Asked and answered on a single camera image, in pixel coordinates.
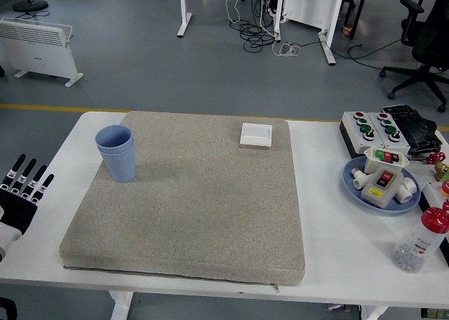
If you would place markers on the black plastic tray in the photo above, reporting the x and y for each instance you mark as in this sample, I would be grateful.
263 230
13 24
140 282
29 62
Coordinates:
417 130

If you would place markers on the blue ribbed plastic cup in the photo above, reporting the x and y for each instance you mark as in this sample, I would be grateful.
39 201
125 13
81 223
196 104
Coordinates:
119 169
114 135

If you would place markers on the blue plate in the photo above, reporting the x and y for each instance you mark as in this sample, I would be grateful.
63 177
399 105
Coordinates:
350 179

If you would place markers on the white pipe fitting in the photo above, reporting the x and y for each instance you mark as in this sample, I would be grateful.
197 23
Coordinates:
359 181
407 192

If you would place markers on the white four-button control box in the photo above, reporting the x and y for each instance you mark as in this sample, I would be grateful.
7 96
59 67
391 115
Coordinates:
352 123
377 127

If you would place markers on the black office chair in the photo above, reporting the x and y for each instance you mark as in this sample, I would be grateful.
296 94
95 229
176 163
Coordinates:
431 43

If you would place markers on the dark crate under table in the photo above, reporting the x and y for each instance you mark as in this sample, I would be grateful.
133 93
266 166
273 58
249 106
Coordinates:
435 314

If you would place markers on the white ribbed panel heater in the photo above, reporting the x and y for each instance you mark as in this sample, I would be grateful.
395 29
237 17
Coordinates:
38 53

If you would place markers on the white wall switch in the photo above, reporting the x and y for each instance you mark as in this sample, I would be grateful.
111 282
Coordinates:
256 134

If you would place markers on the white flat panel heater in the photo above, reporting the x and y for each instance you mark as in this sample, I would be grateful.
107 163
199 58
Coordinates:
308 4

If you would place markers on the grey-brown cushion mat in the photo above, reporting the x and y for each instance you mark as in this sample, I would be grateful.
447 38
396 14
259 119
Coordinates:
217 211

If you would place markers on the white green-red switch box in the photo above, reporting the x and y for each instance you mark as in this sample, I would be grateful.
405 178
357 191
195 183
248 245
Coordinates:
373 162

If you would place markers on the red emergency stop box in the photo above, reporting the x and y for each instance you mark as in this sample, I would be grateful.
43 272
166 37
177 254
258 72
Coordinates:
429 193

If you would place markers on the small tin can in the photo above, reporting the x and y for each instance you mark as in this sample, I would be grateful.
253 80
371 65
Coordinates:
347 31

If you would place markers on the white desk leg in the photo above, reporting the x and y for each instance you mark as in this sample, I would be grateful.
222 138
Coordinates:
331 21
184 14

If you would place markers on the clear bottle red cap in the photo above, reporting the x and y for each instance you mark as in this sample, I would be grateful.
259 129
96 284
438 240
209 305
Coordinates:
419 243

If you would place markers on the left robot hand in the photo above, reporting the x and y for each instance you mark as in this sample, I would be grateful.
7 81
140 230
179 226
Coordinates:
17 211

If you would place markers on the white table leg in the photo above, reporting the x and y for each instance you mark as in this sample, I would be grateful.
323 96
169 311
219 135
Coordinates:
121 306
373 313

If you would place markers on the beige push-button switch box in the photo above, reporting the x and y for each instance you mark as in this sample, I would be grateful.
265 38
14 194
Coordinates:
380 193

